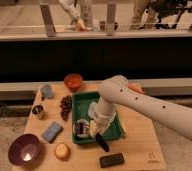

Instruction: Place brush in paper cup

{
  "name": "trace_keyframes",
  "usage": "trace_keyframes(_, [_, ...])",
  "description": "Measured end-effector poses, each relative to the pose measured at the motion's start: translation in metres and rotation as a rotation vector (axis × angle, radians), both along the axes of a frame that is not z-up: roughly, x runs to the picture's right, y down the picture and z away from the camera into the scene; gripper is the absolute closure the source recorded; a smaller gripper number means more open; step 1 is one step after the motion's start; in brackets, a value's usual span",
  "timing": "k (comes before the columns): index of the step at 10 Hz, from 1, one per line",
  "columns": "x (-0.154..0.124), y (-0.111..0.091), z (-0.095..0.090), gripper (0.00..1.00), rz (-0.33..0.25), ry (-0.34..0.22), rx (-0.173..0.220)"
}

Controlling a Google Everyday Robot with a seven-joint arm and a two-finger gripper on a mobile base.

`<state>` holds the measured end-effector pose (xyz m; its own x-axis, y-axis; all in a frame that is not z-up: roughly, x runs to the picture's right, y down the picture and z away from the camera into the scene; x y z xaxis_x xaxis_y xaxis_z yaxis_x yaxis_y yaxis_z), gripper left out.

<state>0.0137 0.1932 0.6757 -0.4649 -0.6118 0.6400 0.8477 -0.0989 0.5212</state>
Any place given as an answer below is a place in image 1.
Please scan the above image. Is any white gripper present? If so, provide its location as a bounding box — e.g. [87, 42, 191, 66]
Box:
[89, 109, 114, 153]

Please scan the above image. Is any wooden table board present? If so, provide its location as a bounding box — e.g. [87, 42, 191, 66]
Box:
[12, 83, 166, 171]

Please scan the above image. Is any small metal can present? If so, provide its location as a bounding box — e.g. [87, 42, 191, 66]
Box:
[32, 105, 45, 120]

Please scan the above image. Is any green plastic tray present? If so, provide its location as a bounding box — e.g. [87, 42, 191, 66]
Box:
[72, 91, 123, 145]

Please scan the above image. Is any purple bowl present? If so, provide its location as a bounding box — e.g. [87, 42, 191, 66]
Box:
[8, 134, 41, 166]

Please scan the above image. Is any black rectangular block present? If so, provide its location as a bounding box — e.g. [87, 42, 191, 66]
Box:
[100, 153, 124, 168]

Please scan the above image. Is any white paper cup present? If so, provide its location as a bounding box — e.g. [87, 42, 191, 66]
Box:
[74, 119, 89, 138]

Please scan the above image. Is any blue sponge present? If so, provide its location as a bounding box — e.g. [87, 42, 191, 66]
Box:
[42, 122, 63, 143]

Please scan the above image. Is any orange bowl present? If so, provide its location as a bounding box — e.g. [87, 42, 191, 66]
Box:
[64, 73, 83, 91]

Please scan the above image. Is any bunch of dark grapes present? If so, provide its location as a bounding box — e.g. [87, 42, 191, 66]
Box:
[60, 95, 72, 121]

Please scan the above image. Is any orange carrot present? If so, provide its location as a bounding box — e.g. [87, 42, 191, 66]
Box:
[128, 83, 145, 94]

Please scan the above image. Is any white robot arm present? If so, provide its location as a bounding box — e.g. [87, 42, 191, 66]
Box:
[88, 75, 192, 141]

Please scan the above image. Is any grey blue cup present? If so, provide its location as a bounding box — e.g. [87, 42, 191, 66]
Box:
[40, 84, 54, 99]

